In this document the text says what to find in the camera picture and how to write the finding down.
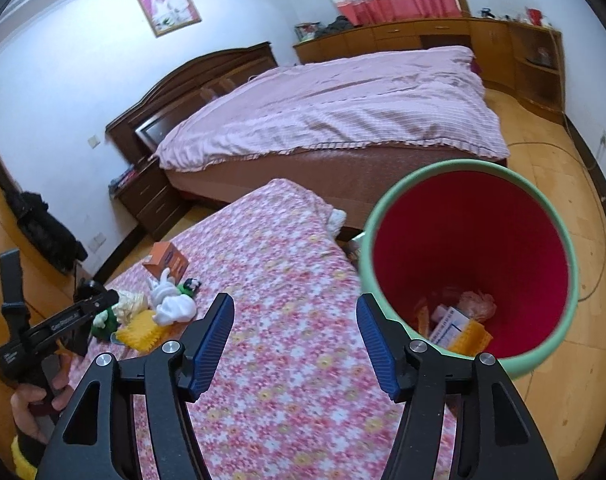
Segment small yellow foam net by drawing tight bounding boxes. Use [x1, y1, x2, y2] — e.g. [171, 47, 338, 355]
[114, 310, 166, 352]

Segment white fluffy cloth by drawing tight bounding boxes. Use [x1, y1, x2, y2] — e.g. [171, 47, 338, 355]
[325, 207, 348, 233]

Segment wooden corner shelf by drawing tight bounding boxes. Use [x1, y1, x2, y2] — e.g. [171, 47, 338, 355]
[508, 22, 566, 126]

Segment small cream paper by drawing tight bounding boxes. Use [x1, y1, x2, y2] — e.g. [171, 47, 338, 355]
[114, 289, 151, 323]

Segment white teal medicine box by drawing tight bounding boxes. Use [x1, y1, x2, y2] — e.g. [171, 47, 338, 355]
[429, 305, 476, 346]

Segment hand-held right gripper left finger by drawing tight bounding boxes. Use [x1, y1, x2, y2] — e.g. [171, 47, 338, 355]
[38, 292, 236, 480]

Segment stack of magazines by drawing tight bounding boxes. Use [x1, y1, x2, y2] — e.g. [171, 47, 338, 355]
[109, 164, 140, 192]

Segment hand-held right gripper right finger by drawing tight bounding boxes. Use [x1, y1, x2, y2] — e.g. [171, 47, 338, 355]
[355, 292, 558, 480]

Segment green plush toy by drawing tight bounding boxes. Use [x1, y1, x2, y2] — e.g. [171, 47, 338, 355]
[90, 305, 121, 343]

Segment dark wooden nightstand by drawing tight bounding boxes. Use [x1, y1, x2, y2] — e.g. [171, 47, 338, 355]
[115, 157, 194, 241]

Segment dark wooden bed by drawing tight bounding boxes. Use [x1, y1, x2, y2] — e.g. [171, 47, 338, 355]
[105, 41, 510, 246]

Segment red bin with green rim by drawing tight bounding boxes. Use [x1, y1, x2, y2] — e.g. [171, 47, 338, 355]
[359, 159, 581, 380]

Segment white plush toy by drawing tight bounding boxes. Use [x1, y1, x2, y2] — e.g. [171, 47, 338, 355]
[148, 267, 198, 328]

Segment thin power cable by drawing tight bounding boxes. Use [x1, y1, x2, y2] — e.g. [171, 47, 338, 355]
[508, 110, 606, 306]

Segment orange peel piece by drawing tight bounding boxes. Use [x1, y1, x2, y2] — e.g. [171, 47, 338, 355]
[417, 297, 434, 336]

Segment orange cardboard box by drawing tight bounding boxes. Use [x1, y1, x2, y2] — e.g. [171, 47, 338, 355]
[142, 241, 191, 278]

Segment framed wall photo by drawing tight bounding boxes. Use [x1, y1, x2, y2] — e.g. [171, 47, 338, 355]
[134, 0, 204, 38]

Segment dark clothes pile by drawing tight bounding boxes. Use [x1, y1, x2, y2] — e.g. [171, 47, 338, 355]
[323, 16, 356, 36]

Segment pink checked bed blanket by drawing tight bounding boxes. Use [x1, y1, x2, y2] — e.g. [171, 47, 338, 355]
[153, 45, 511, 171]

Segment person's left hand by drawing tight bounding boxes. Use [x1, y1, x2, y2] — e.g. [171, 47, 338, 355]
[10, 355, 72, 443]

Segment black hanging jacket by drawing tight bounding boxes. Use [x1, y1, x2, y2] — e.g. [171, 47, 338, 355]
[5, 191, 88, 276]

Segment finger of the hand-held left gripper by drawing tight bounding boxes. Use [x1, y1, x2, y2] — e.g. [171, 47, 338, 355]
[80, 282, 120, 318]

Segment pink floral tablecloth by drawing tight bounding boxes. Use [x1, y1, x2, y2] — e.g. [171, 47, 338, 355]
[58, 177, 458, 480]

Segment long wooden low cabinet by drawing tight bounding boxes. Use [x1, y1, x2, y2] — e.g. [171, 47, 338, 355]
[293, 16, 514, 93]

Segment large cream paper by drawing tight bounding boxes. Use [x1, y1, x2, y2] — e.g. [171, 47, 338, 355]
[455, 287, 497, 321]

